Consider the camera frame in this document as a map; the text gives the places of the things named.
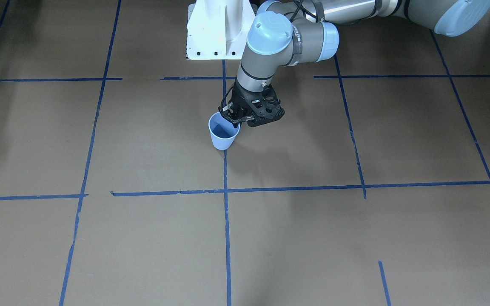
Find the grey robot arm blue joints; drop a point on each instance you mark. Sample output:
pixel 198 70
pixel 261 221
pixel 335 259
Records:
pixel 287 34

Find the blue ribbed plastic cup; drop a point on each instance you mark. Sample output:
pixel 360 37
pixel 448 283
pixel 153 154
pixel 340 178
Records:
pixel 222 131

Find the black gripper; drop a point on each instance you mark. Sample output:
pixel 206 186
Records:
pixel 240 101

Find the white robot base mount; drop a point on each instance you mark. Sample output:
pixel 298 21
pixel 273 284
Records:
pixel 217 29

